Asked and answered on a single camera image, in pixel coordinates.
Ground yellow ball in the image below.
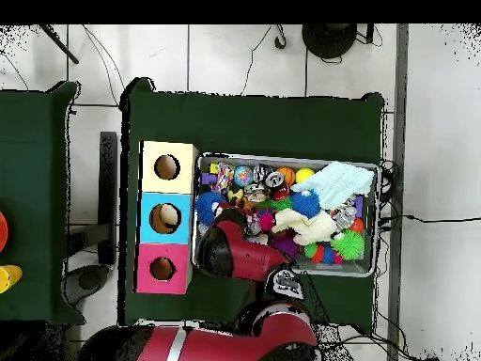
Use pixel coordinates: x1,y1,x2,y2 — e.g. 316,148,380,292
294,167,316,184

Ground yellow plush duck toy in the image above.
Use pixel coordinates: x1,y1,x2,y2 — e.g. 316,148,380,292
226,187,245,207

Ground green spiky ball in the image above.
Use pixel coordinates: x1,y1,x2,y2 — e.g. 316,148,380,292
330,228,365,261

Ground cream waffle cloth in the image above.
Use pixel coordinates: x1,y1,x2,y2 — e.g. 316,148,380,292
271,207,338,246

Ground wooden box with three holes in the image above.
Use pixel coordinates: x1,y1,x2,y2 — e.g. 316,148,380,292
132,140,199,295

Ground black rod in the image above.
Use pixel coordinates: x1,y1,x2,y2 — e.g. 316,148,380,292
38,24,80,65

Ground orange toy basketball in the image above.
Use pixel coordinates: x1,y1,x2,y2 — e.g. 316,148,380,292
277,165,297,186

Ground light blue waffle cloth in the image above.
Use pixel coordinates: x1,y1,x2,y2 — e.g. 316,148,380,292
290,160,376,211

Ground black upright panel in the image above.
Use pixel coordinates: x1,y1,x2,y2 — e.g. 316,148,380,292
98,131,118,265

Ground orange plastic bowl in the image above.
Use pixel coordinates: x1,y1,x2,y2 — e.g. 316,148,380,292
0,210,9,254

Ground black round stand base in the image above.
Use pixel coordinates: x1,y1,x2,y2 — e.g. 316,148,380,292
301,24,358,60

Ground shallow silver mesh bin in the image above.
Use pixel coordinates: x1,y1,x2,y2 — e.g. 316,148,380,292
191,151,380,278

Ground dark green tablecloth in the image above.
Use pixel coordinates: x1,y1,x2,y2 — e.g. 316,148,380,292
117,76,385,332
0,80,85,324

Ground yellow plastic toy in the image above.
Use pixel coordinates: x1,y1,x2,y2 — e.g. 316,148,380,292
0,264,23,294

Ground blue spiky ball with eyes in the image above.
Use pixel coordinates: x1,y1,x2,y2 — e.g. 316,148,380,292
194,191,226,227

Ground black cable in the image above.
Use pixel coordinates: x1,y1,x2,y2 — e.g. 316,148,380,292
379,212,481,224

